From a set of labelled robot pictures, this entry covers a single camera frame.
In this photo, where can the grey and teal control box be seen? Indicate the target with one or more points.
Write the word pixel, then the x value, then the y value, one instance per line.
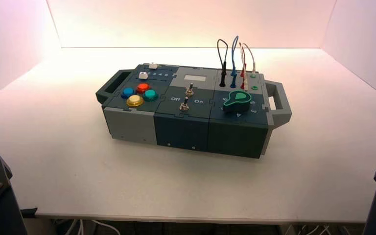
pixel 181 129

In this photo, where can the small white display window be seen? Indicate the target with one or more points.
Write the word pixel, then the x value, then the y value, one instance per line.
pixel 194 78

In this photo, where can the teal round push button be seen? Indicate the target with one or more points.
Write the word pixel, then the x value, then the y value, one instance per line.
pixel 150 95

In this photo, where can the green rotary pointer knob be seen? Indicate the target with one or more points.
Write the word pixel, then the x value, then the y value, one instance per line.
pixel 238 101

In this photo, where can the red round push button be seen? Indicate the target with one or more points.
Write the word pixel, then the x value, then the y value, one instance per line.
pixel 143 87

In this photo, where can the yellow round push button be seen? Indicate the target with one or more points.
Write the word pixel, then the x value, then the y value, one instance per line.
pixel 135 100

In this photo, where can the white slider knob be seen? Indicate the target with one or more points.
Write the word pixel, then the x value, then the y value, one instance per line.
pixel 153 65
pixel 143 76

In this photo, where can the blue round push button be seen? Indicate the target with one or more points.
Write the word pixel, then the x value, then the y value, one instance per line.
pixel 128 92

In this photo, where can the green banana socket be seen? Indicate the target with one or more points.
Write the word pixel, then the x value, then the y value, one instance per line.
pixel 253 76
pixel 254 87

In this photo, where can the metal toggle switch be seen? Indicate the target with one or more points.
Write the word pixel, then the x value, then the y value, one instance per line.
pixel 190 90
pixel 184 105

